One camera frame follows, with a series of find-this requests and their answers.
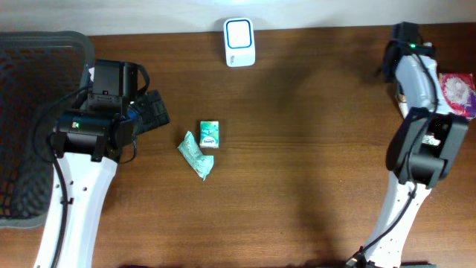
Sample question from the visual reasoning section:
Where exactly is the green tissue pack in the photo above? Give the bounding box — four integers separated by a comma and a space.
199, 121, 219, 149

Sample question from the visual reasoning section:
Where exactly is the teal wet wipes pack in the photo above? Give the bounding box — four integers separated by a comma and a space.
177, 131, 214, 181

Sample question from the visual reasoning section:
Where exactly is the white tube with cork cap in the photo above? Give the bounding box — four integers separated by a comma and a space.
396, 93, 409, 118

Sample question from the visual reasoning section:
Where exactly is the red purple pad package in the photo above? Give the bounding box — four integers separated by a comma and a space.
439, 73, 475, 120

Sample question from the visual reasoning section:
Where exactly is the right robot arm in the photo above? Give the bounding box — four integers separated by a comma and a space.
345, 22, 469, 267

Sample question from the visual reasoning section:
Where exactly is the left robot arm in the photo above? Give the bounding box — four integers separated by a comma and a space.
34, 60, 170, 267

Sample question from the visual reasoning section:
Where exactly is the white barcode scanner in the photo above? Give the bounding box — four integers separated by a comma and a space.
223, 18, 256, 68

